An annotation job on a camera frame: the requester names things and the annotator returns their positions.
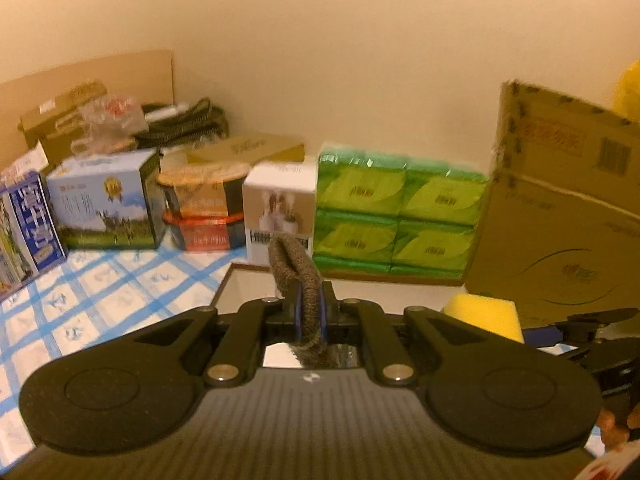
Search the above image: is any gold instant noodle bowl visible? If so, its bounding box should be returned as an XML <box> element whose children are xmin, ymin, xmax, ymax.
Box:
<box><xmin>156</xmin><ymin>162</ymin><xmax>252</xmax><ymax>218</ymax></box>

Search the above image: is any brown cardboard shoe box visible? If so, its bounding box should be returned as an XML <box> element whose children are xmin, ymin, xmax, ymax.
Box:
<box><xmin>210</xmin><ymin>261</ymin><xmax>468</xmax><ymax>368</ymax></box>

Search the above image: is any large brown cardboard carton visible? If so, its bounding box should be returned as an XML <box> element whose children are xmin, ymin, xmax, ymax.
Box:
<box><xmin>465</xmin><ymin>80</ymin><xmax>640</xmax><ymax>331</ymax></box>

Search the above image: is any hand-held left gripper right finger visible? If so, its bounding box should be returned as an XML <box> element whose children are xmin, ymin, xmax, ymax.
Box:
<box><xmin>320</xmin><ymin>280</ymin><xmax>507</xmax><ymax>388</ymax></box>

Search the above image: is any yellow plastic bag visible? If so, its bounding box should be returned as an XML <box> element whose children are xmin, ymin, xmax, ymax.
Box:
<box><xmin>612</xmin><ymin>60</ymin><xmax>640</xmax><ymax>123</ymax></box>

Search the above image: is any tall blue white milk box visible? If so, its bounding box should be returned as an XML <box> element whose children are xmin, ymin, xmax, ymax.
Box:
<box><xmin>0</xmin><ymin>142</ymin><xmax>68</xmax><ymax>296</ymax></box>

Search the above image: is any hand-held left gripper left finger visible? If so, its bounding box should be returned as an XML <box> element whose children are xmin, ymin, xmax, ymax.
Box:
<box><xmin>132</xmin><ymin>280</ymin><xmax>304</xmax><ymax>388</ymax></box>

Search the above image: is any black woven bag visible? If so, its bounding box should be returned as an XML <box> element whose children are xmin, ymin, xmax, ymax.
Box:
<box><xmin>132</xmin><ymin>97</ymin><xmax>231</xmax><ymax>148</ymax></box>

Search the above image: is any person's right hand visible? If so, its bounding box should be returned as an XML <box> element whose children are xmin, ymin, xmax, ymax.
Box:
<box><xmin>600</xmin><ymin>407</ymin><xmax>632</xmax><ymax>453</ymax></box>

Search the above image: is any blue checked bed sheet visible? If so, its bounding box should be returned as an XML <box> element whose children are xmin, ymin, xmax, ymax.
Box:
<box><xmin>0</xmin><ymin>247</ymin><xmax>251</xmax><ymax>480</ymax></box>

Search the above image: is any white product box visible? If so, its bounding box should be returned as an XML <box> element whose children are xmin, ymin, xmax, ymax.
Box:
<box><xmin>242</xmin><ymin>161</ymin><xmax>318</xmax><ymax>268</ymax></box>

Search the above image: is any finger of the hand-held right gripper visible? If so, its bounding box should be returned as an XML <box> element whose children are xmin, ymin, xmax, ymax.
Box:
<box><xmin>565</xmin><ymin>337</ymin><xmax>640</xmax><ymax>398</ymax></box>
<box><xmin>524</xmin><ymin>308</ymin><xmax>640</xmax><ymax>346</ymax></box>

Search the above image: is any blue cow print milk box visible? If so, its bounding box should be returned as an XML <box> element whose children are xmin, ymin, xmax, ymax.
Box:
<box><xmin>46</xmin><ymin>149</ymin><xmax>167</xmax><ymax>251</ymax></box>

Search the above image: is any light wooden bed headboard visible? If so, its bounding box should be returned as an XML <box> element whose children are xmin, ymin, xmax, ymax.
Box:
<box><xmin>0</xmin><ymin>50</ymin><xmax>175</xmax><ymax>171</ymax></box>

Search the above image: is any red instant noodle bowl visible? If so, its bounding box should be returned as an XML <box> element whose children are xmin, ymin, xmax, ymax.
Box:
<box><xmin>162</xmin><ymin>210</ymin><xmax>248</xmax><ymax>252</ymax></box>

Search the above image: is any grey knit cloth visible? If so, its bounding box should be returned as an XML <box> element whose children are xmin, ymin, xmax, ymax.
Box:
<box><xmin>267</xmin><ymin>235</ymin><xmax>333</xmax><ymax>361</ymax></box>

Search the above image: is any yellow sponge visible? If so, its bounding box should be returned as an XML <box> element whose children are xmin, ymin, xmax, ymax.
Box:
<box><xmin>444</xmin><ymin>294</ymin><xmax>526</xmax><ymax>345</ymax></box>

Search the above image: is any stack of green tissue packs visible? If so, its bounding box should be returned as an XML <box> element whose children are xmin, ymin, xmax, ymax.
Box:
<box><xmin>312</xmin><ymin>142</ymin><xmax>491</xmax><ymax>281</ymax></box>

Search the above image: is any flat tan gift box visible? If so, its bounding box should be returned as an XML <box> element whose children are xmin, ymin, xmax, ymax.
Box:
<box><xmin>187</xmin><ymin>134</ymin><xmax>306</xmax><ymax>166</ymax></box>

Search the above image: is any clear plastic bag red print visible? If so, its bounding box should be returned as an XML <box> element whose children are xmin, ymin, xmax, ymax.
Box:
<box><xmin>70</xmin><ymin>95</ymin><xmax>148</xmax><ymax>156</ymax></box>

